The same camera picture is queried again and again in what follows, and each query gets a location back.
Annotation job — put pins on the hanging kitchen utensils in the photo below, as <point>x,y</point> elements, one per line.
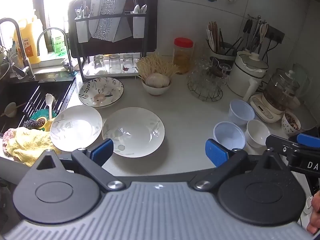
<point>256,32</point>

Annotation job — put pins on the white plate with grey leaves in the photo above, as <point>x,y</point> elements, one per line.
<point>75,127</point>

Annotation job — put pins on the floral plate with dark rim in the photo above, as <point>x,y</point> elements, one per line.
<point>101,92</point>

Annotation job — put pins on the dark brown cutting board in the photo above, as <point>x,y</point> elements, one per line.
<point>147,30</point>

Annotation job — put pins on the black kitchen sink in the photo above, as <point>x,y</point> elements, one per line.
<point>15,92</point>

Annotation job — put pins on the white deep plate with leaves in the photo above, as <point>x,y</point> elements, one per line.
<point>135,130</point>

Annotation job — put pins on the white electric cooking pot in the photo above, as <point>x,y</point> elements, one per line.
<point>246,75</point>

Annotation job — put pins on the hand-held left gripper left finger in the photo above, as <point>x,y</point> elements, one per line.
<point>103,150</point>

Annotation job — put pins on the white utensil holder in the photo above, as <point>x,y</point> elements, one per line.
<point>138,26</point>
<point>82,31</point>

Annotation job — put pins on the translucent plastic bowl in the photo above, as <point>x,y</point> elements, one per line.
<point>228,136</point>
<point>241,111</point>

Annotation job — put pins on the white drip tray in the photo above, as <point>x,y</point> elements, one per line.
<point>110,74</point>

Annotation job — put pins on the yellow dish cloth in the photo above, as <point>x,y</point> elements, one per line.
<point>25,145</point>

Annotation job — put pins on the grey pull-down faucet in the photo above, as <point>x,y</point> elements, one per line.
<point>23,55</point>

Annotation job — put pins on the red lid plastic jar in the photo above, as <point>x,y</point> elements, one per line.
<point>183,55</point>

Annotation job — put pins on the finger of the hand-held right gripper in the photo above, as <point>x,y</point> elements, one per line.
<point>300,158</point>
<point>308,139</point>

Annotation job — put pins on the yellow detergent bottle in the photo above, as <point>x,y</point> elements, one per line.
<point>28,42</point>

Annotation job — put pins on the halved red onion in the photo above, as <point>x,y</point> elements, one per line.
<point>157,80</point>

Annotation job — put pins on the glass health kettle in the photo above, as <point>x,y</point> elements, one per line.
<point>277,92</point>

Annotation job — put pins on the clear drinking glass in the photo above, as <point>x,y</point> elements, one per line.
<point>115,63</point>
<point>99,63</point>

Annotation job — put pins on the chrome gooseneck faucet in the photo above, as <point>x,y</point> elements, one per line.
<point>68,55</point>

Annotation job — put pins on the person's right hand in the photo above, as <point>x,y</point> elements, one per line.
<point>315,215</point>

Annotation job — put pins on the small leaf print bowl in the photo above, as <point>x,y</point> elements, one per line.
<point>290,125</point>

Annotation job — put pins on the white ceramic bowl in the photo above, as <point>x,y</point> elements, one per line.
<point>257,133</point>

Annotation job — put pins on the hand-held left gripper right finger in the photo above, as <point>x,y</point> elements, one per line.
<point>215,155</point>

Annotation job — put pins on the white plastic spoon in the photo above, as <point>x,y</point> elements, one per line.
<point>50,102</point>

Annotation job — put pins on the black dish rack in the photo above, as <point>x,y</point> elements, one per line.
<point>80,60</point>

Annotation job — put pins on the roll-up sink drain rack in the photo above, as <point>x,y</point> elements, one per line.
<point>50,92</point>

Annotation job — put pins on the clear lidded container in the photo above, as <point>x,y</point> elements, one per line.
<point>303,77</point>

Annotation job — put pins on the teal and yellow scrubber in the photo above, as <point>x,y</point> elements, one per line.
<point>41,117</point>

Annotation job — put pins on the dark steel wool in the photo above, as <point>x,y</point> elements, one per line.
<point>32,124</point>

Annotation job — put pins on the black wall outlet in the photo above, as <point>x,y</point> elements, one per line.
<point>276,35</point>

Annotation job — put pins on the white bowl with brown foot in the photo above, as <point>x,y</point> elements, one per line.
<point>156,90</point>

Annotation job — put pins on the green label bottle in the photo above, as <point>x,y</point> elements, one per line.
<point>58,42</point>

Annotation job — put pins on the textured glass tray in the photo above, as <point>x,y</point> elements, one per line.
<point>107,20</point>

